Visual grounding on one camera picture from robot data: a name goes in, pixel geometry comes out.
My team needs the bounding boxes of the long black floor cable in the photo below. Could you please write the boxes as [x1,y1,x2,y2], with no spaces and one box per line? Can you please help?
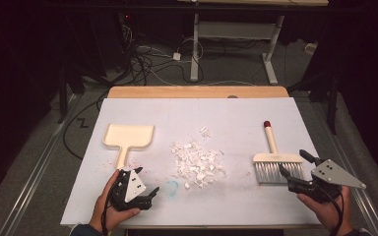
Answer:
[62,97,109,161]

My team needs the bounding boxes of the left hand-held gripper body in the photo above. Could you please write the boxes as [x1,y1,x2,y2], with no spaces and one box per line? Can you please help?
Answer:
[107,167,154,212]

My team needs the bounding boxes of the white metal desk frame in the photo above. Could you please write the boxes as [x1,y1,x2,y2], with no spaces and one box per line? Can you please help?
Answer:
[176,0,330,86]

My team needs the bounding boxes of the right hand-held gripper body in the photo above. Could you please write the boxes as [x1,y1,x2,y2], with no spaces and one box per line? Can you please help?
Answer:
[287,158,367,204]

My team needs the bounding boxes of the pile of white paper scraps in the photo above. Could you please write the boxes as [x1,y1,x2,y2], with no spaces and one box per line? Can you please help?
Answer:
[170,126,228,191]

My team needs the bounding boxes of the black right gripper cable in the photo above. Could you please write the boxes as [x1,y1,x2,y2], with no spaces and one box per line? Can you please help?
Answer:
[321,188,346,236]

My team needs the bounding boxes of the black stand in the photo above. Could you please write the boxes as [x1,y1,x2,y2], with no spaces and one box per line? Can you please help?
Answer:
[287,73,340,136]
[57,63,71,125]

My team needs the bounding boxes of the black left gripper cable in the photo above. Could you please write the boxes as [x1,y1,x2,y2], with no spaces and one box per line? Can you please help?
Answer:
[100,178,121,236]

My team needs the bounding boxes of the person's left hand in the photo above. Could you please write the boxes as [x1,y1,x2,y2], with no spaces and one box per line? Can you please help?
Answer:
[89,168,142,234]

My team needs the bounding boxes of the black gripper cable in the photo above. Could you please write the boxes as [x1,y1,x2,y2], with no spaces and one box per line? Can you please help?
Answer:
[100,178,121,236]
[321,188,346,236]

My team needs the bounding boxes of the cream hand brush grey bristles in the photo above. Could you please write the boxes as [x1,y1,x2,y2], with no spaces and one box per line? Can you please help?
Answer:
[252,120,306,185]

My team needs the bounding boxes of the person's right hand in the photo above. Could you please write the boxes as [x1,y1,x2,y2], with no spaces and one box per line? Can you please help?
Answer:
[296,186,354,234]

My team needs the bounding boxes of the cream plastic dustpan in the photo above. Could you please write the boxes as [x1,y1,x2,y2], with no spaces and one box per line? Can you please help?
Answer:
[102,123,156,171]

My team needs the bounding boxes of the metal floor rail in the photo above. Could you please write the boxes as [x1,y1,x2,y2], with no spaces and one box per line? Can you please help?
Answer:
[0,93,77,236]
[303,97,378,236]

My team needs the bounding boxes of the white foam board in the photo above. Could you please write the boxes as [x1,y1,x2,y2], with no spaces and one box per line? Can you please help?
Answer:
[59,97,323,227]

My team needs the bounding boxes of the bundle of black floor cables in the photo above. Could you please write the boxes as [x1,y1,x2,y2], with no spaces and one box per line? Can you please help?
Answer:
[117,23,205,87]

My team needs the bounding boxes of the wooden table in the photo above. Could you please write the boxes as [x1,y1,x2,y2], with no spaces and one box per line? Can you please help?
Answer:
[106,86,323,230]

